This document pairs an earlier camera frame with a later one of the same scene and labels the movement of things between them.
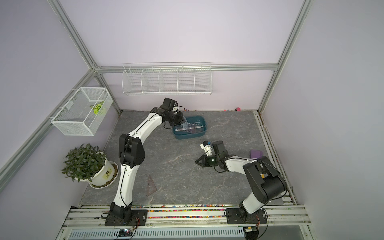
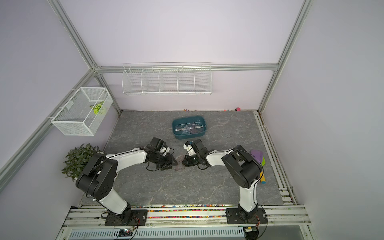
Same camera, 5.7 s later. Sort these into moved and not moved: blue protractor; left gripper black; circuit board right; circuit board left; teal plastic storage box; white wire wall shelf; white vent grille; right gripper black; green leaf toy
Moved: right gripper black; blue protractor; left gripper black
Not moved: circuit board right; teal plastic storage box; circuit board left; green leaf toy; white wire wall shelf; white vent grille
